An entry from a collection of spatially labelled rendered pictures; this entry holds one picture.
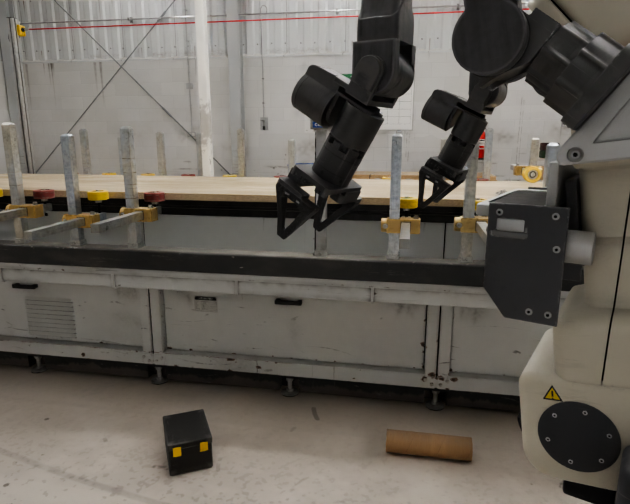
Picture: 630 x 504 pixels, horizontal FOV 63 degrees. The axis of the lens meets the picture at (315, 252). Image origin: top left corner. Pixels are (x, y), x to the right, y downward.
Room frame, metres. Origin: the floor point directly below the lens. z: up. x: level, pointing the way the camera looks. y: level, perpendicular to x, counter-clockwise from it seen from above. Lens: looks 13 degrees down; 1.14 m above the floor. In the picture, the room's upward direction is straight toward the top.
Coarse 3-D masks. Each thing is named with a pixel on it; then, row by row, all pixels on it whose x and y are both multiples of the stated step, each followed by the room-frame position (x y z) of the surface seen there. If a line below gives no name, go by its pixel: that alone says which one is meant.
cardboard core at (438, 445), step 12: (396, 432) 1.66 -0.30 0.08; (408, 432) 1.66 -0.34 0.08; (420, 432) 1.67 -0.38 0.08; (396, 444) 1.63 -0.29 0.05; (408, 444) 1.63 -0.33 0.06; (420, 444) 1.62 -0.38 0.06; (432, 444) 1.61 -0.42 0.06; (444, 444) 1.61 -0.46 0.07; (456, 444) 1.60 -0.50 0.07; (468, 444) 1.60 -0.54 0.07; (432, 456) 1.62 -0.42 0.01; (444, 456) 1.60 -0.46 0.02; (456, 456) 1.59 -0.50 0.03; (468, 456) 1.58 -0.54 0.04
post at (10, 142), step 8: (8, 128) 2.04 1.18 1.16; (8, 136) 2.04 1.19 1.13; (16, 136) 2.07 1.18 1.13; (8, 144) 2.04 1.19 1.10; (16, 144) 2.06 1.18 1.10; (8, 152) 2.04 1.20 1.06; (16, 152) 2.06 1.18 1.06; (8, 160) 2.04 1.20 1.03; (16, 160) 2.05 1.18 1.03; (8, 168) 2.04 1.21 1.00; (16, 168) 2.05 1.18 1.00; (8, 176) 2.04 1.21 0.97; (16, 176) 2.04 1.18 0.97; (16, 184) 2.04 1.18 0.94; (16, 192) 2.04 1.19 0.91; (16, 200) 2.04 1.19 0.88; (24, 200) 2.07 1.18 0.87; (16, 224) 2.04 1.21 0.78; (24, 224) 2.05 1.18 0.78; (16, 232) 2.04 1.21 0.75
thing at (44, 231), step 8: (104, 216) 2.10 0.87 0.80; (56, 224) 1.83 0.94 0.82; (64, 224) 1.86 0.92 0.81; (72, 224) 1.90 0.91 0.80; (80, 224) 1.95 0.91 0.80; (24, 232) 1.70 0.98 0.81; (32, 232) 1.70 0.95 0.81; (40, 232) 1.73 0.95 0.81; (48, 232) 1.77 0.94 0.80; (56, 232) 1.81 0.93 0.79
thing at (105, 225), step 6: (120, 216) 1.81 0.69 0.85; (126, 216) 1.82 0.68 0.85; (132, 216) 1.86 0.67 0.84; (138, 216) 1.90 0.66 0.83; (96, 222) 1.68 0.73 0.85; (102, 222) 1.68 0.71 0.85; (108, 222) 1.70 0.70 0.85; (114, 222) 1.74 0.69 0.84; (120, 222) 1.78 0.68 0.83; (126, 222) 1.81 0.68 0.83; (132, 222) 1.85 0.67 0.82; (96, 228) 1.65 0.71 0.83; (102, 228) 1.67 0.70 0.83; (108, 228) 1.70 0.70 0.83
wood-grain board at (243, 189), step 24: (24, 192) 2.21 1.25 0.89; (120, 192) 2.13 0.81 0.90; (168, 192) 2.11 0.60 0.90; (192, 192) 2.11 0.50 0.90; (216, 192) 2.11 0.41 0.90; (240, 192) 2.11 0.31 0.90; (264, 192) 2.11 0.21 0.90; (312, 192) 2.11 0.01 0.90; (384, 192) 2.11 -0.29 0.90; (408, 192) 2.11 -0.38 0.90; (456, 192) 2.11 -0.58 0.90; (480, 192) 2.11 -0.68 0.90
